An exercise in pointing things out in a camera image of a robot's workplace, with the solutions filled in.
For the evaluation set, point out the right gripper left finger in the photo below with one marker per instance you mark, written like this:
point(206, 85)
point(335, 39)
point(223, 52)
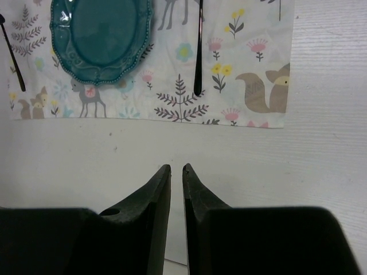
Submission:
point(130, 236)

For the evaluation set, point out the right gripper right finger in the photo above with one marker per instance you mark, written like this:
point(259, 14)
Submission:
point(199, 201)

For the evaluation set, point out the black spoon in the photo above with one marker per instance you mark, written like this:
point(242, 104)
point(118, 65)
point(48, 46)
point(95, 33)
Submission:
point(198, 70)

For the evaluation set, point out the patterned cloth placemat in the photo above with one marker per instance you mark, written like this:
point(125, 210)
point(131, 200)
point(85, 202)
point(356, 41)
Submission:
point(246, 52)

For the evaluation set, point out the teal ceramic plate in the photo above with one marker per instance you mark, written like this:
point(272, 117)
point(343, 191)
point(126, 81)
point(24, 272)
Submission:
point(99, 42)

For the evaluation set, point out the black fork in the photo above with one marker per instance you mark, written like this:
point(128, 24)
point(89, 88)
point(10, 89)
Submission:
point(16, 67)

